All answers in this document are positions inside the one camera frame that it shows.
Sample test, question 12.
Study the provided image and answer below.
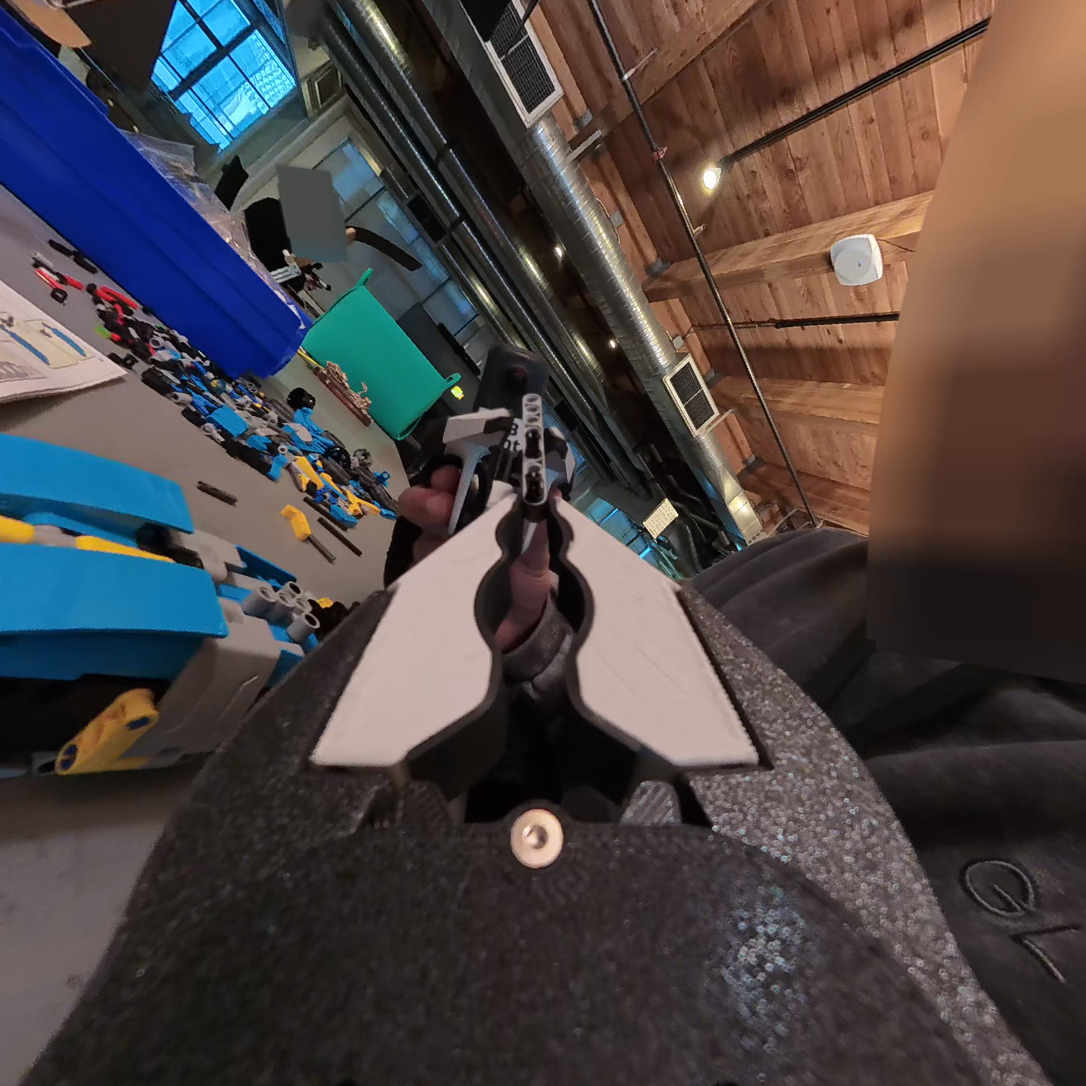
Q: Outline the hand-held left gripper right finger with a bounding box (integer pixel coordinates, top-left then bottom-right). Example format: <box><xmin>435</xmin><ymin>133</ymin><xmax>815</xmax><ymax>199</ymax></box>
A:
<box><xmin>550</xmin><ymin>494</ymin><xmax>762</xmax><ymax>773</ymax></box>

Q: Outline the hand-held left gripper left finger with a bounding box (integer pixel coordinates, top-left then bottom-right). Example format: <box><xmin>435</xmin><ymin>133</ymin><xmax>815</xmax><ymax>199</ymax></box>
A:
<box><xmin>311</xmin><ymin>492</ymin><xmax>520</xmax><ymax>775</ymax></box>

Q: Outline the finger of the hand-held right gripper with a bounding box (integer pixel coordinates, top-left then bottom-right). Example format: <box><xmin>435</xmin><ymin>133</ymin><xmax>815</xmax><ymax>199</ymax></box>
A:
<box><xmin>543</xmin><ymin>426</ymin><xmax>581</xmax><ymax>505</ymax></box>

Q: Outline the grey perforated toy beam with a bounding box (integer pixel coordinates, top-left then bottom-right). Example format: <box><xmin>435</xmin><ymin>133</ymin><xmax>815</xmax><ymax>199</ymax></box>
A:
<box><xmin>518</xmin><ymin>393</ymin><xmax>551</xmax><ymax>553</ymax></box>

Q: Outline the white and wooden jointed arm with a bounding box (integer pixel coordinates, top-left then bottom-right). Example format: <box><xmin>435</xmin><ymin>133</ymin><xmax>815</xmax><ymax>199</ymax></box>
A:
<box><xmin>12</xmin><ymin>0</ymin><xmax>93</xmax><ymax>49</ymax></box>

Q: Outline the person's right hand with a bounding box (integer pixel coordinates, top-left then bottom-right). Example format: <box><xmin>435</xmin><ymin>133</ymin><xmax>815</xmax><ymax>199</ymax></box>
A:
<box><xmin>397</xmin><ymin>465</ymin><xmax>563</xmax><ymax>653</ymax></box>

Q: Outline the black cabinet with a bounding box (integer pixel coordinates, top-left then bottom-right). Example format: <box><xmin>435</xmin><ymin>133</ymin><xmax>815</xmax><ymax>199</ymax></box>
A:
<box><xmin>397</xmin><ymin>304</ymin><xmax>480</xmax><ymax>408</ymax></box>

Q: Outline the green plastic board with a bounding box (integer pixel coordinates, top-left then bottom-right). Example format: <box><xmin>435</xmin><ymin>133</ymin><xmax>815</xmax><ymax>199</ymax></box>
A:
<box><xmin>300</xmin><ymin>269</ymin><xmax>464</xmax><ymax>441</ymax></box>

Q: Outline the small ceiling air vent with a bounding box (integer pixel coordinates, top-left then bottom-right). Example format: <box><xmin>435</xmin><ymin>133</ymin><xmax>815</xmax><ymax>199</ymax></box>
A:
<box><xmin>661</xmin><ymin>351</ymin><xmax>723</xmax><ymax>439</ymax></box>

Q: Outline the small wooden model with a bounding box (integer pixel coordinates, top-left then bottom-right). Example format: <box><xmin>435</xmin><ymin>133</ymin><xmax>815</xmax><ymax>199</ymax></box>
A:
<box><xmin>311</xmin><ymin>360</ymin><xmax>375</xmax><ymax>426</ymax></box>

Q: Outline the pile of small toy bricks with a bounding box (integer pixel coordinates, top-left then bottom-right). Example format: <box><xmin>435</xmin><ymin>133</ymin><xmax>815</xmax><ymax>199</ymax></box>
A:
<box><xmin>29</xmin><ymin>238</ymin><xmax>405</xmax><ymax>532</ymax></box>

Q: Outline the blue toy car model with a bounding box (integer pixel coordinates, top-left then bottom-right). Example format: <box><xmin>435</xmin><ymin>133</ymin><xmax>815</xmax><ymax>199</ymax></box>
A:
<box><xmin>0</xmin><ymin>433</ymin><xmax>358</xmax><ymax>778</ymax></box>

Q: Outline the large ceiling air vent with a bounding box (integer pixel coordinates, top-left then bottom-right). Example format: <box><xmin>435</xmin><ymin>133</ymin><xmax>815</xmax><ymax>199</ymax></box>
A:
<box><xmin>482</xmin><ymin>0</ymin><xmax>566</xmax><ymax>129</ymax></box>

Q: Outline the person's dark grey hoodie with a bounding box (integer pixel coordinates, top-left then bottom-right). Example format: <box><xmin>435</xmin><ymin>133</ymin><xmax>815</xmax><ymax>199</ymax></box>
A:
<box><xmin>687</xmin><ymin>526</ymin><xmax>1086</xmax><ymax>1086</ymax></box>

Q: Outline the white ceiling sensor box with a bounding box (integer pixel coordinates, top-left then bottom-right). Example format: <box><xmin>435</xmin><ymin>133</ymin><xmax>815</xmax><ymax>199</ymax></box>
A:
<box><xmin>829</xmin><ymin>232</ymin><xmax>884</xmax><ymax>288</ymax></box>

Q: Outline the blue plastic bin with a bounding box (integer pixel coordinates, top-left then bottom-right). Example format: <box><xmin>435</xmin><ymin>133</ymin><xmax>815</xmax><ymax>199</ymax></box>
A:
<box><xmin>0</xmin><ymin>8</ymin><xmax>312</xmax><ymax>380</ymax></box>

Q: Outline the large window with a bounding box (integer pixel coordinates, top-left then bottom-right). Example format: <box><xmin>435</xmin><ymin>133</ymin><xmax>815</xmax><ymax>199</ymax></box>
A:
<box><xmin>152</xmin><ymin>0</ymin><xmax>295</xmax><ymax>150</ymax></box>

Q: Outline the toy building instruction booklet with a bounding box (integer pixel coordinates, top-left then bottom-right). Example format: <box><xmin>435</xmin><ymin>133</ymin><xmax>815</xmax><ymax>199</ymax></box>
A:
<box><xmin>0</xmin><ymin>280</ymin><xmax>129</xmax><ymax>405</ymax></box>

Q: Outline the dark panel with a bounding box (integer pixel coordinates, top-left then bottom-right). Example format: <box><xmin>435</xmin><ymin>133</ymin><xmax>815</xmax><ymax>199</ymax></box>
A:
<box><xmin>72</xmin><ymin>0</ymin><xmax>181</xmax><ymax>94</ymax></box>

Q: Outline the metal ventilation duct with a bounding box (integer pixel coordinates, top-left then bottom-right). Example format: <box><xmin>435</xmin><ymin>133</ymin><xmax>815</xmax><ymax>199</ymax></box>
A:
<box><xmin>339</xmin><ymin>0</ymin><xmax>765</xmax><ymax>544</ymax></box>

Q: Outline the black ceiling track rail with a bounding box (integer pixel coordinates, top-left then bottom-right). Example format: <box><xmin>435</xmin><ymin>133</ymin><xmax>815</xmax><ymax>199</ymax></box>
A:
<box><xmin>720</xmin><ymin>20</ymin><xmax>990</xmax><ymax>167</ymax></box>

